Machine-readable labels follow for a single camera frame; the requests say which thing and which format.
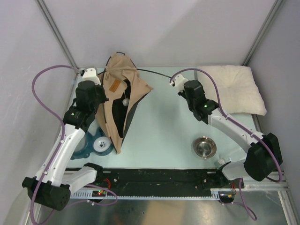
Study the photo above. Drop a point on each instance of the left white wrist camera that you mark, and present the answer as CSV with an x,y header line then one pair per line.
x,y
90,74

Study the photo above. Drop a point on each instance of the steel pet bowl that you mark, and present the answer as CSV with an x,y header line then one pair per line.
x,y
204,147

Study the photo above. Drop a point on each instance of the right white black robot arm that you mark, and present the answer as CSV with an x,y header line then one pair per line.
x,y
262,152

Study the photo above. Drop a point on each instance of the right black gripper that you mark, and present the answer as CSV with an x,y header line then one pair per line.
x,y
182,94

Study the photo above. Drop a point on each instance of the beige fabric pet tent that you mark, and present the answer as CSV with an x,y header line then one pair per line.
x,y
112,116

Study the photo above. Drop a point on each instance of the white paw print bowl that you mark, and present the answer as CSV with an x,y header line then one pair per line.
x,y
101,144

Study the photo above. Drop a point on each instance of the teal double bowl stand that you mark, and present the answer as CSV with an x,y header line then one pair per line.
x,y
85,146

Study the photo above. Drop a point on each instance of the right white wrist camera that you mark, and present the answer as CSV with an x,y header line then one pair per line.
x,y
178,82

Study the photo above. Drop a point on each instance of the left aluminium frame post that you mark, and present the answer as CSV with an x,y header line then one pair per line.
x,y
41,4

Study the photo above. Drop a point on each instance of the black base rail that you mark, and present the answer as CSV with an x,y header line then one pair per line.
x,y
165,182

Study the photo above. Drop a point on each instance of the right aluminium frame post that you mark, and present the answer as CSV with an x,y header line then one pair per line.
x,y
263,31

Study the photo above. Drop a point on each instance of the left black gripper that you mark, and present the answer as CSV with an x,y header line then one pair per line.
x,y
101,88

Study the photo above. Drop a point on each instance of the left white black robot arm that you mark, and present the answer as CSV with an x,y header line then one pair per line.
x,y
48,187

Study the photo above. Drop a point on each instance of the white slotted cable duct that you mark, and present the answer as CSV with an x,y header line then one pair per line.
x,y
99,194

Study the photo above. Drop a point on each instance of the cream fluffy cushion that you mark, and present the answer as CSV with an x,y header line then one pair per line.
x,y
237,89

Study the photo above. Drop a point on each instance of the aluminium frame post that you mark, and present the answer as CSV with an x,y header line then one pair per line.
x,y
263,31
41,4

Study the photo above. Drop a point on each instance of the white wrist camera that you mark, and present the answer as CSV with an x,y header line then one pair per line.
x,y
178,82
90,74

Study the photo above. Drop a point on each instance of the white pompom toy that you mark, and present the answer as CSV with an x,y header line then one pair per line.
x,y
125,101

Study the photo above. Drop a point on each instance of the black tent pole front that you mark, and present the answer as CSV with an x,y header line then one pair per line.
x,y
119,60

